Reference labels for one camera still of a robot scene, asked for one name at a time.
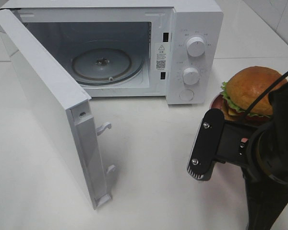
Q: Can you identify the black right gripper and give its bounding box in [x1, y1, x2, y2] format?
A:
[213, 119, 258, 164]

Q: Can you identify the burger with lettuce and cheese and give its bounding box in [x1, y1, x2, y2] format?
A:
[221, 66, 281, 123]

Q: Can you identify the round white door button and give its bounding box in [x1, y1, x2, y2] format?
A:
[180, 90, 194, 102]

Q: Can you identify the white microwave door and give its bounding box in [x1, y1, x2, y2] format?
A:
[0, 10, 116, 208]

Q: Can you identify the pink round plate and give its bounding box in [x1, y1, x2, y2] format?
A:
[209, 94, 228, 115]

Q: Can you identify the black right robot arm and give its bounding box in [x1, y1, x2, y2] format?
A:
[189, 79, 288, 230]

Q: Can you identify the white lower microwave knob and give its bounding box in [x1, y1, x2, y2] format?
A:
[182, 67, 200, 85]

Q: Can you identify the white microwave knob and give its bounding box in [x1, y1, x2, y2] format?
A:
[182, 67, 200, 85]
[186, 35, 206, 57]

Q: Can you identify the white upper microwave knob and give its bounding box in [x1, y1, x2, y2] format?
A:
[186, 35, 206, 57]

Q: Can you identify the white microwave oven body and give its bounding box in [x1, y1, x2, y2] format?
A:
[0, 0, 223, 104]

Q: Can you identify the white warning label sticker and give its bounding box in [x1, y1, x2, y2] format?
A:
[154, 42, 169, 70]

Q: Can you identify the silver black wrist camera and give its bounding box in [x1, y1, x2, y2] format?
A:
[187, 108, 224, 181]

